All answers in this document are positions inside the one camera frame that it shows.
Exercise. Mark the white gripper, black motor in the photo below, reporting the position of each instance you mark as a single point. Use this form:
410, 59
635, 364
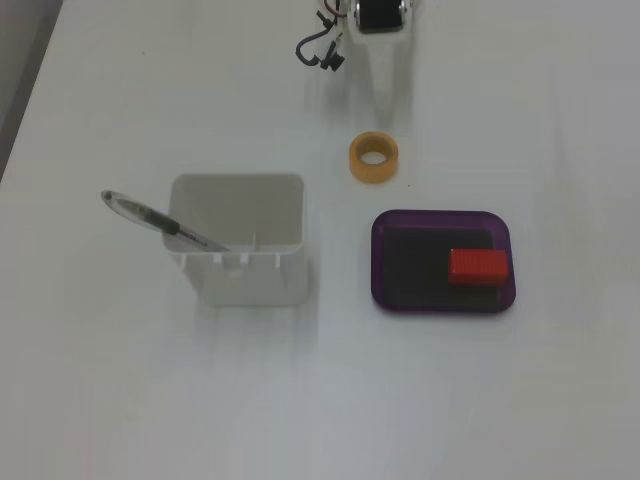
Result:
384, 50

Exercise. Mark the yellow tape roll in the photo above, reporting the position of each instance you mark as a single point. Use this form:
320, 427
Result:
367, 172

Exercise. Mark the white plastic box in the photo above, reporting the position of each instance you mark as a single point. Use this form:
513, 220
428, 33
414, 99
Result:
250, 285

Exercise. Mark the black mat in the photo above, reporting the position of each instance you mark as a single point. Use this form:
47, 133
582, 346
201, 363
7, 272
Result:
420, 270

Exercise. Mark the purple plastic tray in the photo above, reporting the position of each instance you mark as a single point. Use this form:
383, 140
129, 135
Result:
506, 235

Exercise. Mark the red ribbed block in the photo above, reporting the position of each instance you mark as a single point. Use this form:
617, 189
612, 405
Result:
477, 266

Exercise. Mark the clear black ballpoint pen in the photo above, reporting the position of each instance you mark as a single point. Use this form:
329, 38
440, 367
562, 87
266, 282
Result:
160, 221

